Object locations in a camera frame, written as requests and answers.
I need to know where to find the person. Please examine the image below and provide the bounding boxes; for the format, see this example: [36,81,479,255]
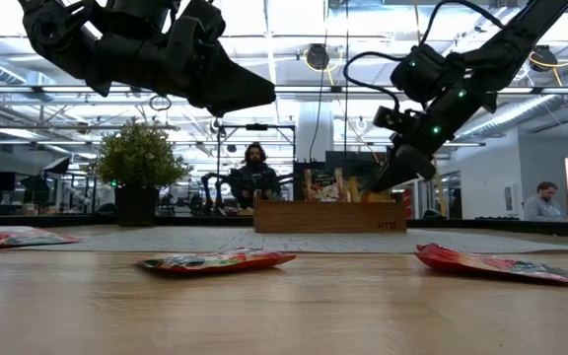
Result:
[227,141,283,208]
[523,180,568,222]

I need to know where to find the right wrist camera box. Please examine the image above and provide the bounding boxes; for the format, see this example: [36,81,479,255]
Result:
[373,106,418,133]

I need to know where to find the black ceiling cable reel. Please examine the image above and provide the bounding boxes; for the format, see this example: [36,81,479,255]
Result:
[305,42,332,71]
[529,43,559,73]

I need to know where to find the green potted artificial plant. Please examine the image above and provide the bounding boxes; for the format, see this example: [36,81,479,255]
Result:
[86,117,191,227]

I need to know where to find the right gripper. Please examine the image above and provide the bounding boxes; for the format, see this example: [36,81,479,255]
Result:
[370,136,437,194]

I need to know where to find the brown vanilla tea bag sachet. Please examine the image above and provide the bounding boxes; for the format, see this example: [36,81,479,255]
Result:
[302,167,348,202]

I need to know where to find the wooden compartment tray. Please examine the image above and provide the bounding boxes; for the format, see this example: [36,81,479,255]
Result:
[252,194,408,235]

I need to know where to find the red strawberry tea bag sachet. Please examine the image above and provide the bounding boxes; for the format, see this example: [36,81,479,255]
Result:
[0,225,82,248]
[413,242,568,290]
[137,248,298,275]

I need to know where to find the yellow cable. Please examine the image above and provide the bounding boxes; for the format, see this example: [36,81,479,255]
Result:
[431,170,449,218]

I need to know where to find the black metal frame stand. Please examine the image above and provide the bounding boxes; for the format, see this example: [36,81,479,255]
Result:
[214,122,298,198]

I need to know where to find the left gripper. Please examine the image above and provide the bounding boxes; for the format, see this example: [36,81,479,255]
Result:
[86,0,276,118]

